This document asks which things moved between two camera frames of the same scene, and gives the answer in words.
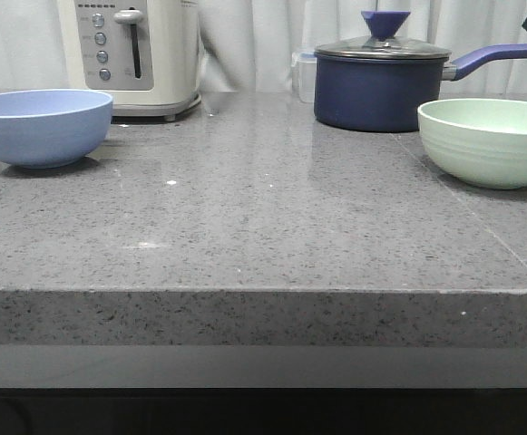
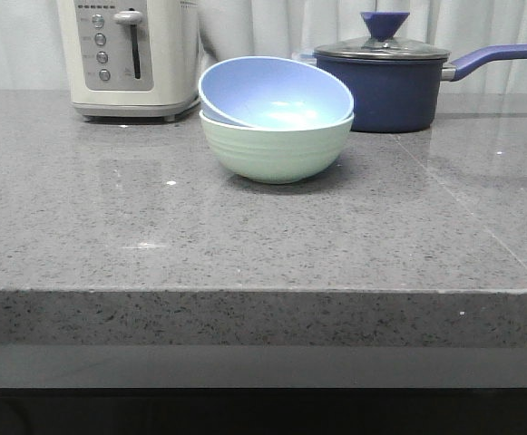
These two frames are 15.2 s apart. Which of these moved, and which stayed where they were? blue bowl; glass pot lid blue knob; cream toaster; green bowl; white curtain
Moved: blue bowl; green bowl
Stayed: white curtain; glass pot lid blue knob; cream toaster
